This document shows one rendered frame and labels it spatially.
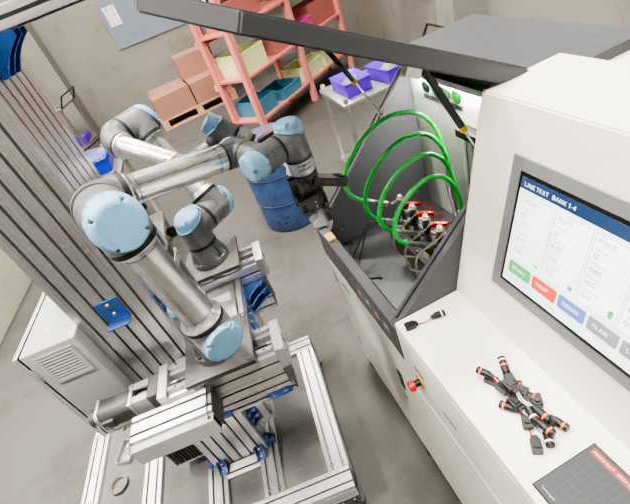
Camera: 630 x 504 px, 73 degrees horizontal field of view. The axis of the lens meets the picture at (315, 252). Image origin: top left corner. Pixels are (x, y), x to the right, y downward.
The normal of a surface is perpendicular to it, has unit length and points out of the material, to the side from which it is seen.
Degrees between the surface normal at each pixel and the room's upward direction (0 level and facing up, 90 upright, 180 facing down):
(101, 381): 90
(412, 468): 0
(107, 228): 82
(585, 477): 0
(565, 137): 76
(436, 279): 90
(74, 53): 90
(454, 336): 0
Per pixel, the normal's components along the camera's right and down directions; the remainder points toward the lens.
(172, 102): 0.44, 0.44
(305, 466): -0.30, -0.74
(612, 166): -0.94, 0.25
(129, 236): 0.58, 0.21
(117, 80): 0.23, 0.55
